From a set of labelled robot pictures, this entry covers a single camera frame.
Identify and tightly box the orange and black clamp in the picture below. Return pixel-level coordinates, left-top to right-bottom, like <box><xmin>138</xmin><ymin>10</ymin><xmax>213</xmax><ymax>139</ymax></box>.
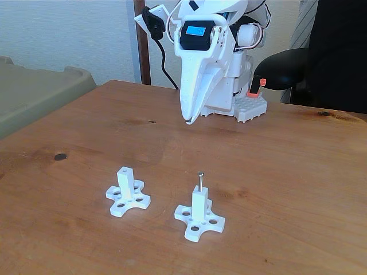
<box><xmin>247</xmin><ymin>74</ymin><xmax>267</xmax><ymax>99</ymax></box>

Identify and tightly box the person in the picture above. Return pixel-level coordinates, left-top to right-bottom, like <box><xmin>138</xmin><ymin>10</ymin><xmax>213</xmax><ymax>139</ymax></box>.
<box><xmin>308</xmin><ymin>0</ymin><xmax>367</xmax><ymax>115</ymax></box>

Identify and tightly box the tan plastic bin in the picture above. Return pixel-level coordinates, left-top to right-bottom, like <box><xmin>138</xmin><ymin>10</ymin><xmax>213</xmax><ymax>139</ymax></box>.
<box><xmin>0</xmin><ymin>56</ymin><xmax>98</xmax><ymax>140</ymax></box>

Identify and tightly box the gripper servo wire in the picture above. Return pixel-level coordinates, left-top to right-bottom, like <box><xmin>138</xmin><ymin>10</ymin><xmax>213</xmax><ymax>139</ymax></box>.
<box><xmin>165</xmin><ymin>0</ymin><xmax>184</xmax><ymax>46</ymax></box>

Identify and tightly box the black camera cable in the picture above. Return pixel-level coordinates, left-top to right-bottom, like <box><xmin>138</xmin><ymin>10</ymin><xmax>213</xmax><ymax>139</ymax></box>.
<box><xmin>154</xmin><ymin>37</ymin><xmax>179</xmax><ymax>90</ymax></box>

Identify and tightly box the black camera on white bracket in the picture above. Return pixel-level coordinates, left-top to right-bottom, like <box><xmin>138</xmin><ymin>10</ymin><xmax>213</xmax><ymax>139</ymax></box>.
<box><xmin>134</xmin><ymin>5</ymin><xmax>170</xmax><ymax>40</ymax></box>

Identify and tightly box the brown wooden post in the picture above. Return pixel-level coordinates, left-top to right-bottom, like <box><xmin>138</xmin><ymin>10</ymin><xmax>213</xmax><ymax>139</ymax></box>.
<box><xmin>134</xmin><ymin>0</ymin><xmax>152</xmax><ymax>86</ymax></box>

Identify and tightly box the arm servo wire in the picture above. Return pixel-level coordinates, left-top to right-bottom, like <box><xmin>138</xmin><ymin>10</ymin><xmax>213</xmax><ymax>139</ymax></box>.
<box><xmin>233</xmin><ymin>4</ymin><xmax>272</xmax><ymax>52</ymax></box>

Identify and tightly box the white cross-base post stand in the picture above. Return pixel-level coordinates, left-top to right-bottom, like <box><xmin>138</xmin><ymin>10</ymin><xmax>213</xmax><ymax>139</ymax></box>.
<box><xmin>174</xmin><ymin>184</ymin><xmax>226</xmax><ymax>242</ymax></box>
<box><xmin>105</xmin><ymin>166</ymin><xmax>151</xmax><ymax>218</ymax></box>

